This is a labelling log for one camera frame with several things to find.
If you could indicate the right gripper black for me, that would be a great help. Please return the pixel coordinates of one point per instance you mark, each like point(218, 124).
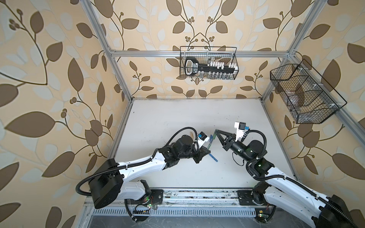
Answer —
point(227, 145)

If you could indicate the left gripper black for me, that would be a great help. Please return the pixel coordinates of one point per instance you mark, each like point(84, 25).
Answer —
point(201, 154)

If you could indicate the green pen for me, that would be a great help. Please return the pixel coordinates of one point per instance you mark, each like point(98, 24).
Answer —
point(210, 142)

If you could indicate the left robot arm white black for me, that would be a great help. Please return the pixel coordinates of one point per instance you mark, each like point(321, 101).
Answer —
point(120, 180)

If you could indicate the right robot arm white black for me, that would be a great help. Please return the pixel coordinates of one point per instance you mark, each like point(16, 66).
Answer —
point(316, 209)

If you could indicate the black tool in basket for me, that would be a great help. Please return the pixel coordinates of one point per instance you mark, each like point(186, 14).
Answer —
point(192, 67)

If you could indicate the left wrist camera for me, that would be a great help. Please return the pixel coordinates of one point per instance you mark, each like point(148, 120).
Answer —
point(202, 139)

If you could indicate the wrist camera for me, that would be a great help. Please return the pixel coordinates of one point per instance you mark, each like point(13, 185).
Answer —
point(241, 131)
point(202, 139)

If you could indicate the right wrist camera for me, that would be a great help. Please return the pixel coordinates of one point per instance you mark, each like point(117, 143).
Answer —
point(241, 131)

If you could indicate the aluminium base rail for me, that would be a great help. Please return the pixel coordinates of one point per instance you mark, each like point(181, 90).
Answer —
point(228, 203)

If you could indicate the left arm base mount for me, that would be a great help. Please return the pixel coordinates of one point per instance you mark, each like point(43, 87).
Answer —
point(140, 210)

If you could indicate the back wire basket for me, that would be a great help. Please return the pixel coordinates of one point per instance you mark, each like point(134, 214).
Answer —
point(208, 62)

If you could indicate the wire basket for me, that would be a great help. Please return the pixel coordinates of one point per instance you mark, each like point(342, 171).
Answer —
point(208, 62)
point(308, 95)

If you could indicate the right wire basket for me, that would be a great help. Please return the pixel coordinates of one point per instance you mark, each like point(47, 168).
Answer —
point(308, 95)

